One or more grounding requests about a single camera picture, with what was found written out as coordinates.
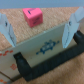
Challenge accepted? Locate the wooden drawer box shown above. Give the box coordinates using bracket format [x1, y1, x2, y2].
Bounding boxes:
[0, 23, 84, 84]

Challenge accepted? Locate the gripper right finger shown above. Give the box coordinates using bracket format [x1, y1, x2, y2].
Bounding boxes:
[60, 7, 84, 51]

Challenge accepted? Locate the black drawer handle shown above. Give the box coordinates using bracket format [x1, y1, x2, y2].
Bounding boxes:
[13, 30, 84, 83]

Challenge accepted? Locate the pink block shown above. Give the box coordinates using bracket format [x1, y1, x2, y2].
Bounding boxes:
[22, 7, 44, 29]

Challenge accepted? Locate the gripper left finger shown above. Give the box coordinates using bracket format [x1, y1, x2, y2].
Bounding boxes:
[0, 12, 18, 49]

